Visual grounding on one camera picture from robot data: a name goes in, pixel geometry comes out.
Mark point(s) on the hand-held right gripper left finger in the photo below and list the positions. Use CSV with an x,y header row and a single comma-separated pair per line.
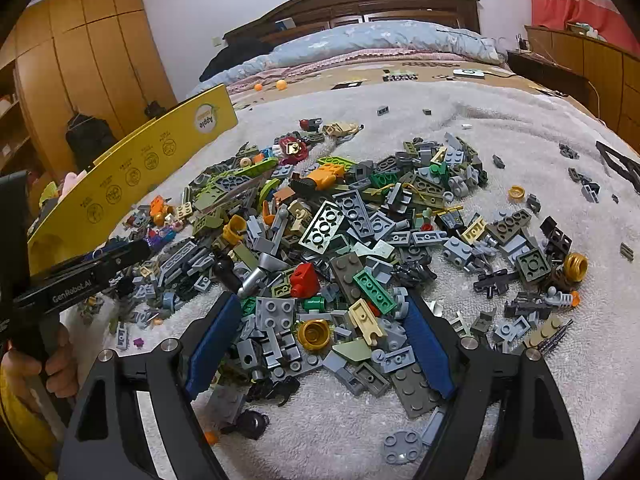
x,y
215,340

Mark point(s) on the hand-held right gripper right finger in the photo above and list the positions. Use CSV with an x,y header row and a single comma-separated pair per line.
x,y
427,350

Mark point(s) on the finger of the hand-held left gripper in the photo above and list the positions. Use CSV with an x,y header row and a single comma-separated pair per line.
x,y
120,255

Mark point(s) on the yellow cardboard box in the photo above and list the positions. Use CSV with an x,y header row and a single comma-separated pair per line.
x,y
150,155

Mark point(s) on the pile of toy bricks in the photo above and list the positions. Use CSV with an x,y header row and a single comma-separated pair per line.
x,y
325,225

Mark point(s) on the person's left forearm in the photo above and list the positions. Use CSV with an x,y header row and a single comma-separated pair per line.
x,y
15,425

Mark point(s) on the person's left hand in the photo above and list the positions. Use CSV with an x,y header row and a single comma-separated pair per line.
x,y
62,360

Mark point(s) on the pink cloth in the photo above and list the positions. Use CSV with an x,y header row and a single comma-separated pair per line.
x,y
70,182

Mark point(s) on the black hanging jacket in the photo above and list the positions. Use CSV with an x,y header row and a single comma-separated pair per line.
x,y
90,140

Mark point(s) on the black hanging bag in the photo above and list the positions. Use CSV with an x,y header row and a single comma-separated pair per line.
x,y
155,109

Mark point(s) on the wooden wardrobe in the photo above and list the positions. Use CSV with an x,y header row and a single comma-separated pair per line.
x,y
100,50

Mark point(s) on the black garment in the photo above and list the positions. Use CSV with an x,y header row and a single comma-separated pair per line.
x,y
230,62

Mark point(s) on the white card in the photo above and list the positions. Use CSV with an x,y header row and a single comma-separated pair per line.
x,y
470,74

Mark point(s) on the blue and white book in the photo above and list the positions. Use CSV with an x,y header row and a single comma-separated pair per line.
x,y
285,23

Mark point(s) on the brown patterned bedsheet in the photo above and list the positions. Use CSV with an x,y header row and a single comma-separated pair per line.
x,y
350,72

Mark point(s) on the dark wooden nightstand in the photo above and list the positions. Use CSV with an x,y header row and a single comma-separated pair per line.
x,y
540,67

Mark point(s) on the blue floral quilt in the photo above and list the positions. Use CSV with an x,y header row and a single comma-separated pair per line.
x,y
380,40

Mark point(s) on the wooden side cabinet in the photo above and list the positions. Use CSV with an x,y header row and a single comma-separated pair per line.
x,y
600,70

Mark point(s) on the dark wooden headboard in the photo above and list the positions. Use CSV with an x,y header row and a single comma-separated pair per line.
x,y
375,5

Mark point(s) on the pink red curtain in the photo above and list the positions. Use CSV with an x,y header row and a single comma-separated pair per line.
x,y
575,0

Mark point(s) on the black toy frame piece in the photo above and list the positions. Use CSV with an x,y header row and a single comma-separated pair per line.
x,y
620,162

